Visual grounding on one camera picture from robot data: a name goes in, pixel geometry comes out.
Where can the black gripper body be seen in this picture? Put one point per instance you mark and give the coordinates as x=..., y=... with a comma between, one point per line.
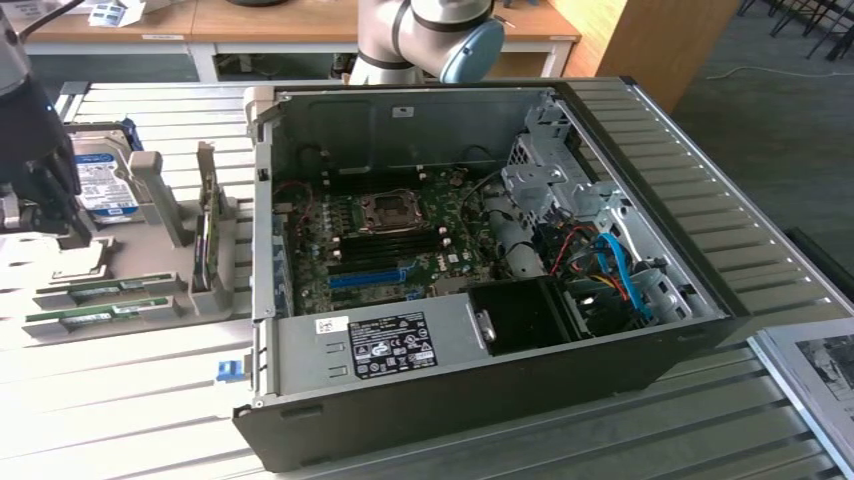
x=34, y=130

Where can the black chair legs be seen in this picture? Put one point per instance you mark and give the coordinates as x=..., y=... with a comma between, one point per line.
x=811, y=22

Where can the black fan shroud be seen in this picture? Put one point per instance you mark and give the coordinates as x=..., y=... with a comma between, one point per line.
x=521, y=315

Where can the grey parts rack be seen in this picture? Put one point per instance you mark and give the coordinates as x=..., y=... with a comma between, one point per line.
x=134, y=260

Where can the green graphics card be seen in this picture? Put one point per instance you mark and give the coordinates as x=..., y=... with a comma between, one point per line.
x=209, y=235

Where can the green RAM stick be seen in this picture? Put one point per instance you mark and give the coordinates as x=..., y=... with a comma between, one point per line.
x=110, y=312
x=114, y=289

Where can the black RAM slot bank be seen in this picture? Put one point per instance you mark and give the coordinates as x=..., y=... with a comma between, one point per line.
x=390, y=250

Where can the small blue plastic clip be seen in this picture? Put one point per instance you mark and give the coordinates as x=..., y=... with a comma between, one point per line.
x=230, y=371

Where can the metal disk bay cage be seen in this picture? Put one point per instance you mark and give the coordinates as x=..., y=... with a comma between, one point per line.
x=561, y=170

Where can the grey power supply with label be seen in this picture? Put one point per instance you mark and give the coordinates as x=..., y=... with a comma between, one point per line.
x=374, y=350

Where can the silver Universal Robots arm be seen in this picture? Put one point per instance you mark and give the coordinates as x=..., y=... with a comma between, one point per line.
x=428, y=35

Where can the printed magazine with grey photo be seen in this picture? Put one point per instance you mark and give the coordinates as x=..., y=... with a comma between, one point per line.
x=811, y=380

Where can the wooden desk with white frame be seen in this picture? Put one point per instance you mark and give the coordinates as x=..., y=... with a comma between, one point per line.
x=267, y=25

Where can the hard disk with blue label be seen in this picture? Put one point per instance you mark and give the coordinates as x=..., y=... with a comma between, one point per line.
x=107, y=175

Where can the wooden cabinet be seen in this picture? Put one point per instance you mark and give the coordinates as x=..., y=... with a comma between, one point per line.
x=641, y=40

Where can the green motherboard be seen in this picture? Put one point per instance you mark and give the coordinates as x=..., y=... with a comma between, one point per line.
x=408, y=240

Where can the blue expansion slot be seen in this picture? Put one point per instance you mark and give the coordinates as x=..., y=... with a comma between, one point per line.
x=368, y=277

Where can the black open PC case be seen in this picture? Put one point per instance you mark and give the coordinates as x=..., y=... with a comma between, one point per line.
x=468, y=400

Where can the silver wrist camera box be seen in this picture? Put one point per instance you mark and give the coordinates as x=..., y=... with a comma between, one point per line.
x=17, y=210

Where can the CPU socket with metal frame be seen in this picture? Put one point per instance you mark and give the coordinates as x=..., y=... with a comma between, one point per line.
x=389, y=210

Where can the white paper box with blue print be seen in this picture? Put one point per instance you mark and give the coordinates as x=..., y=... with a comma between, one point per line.
x=117, y=11

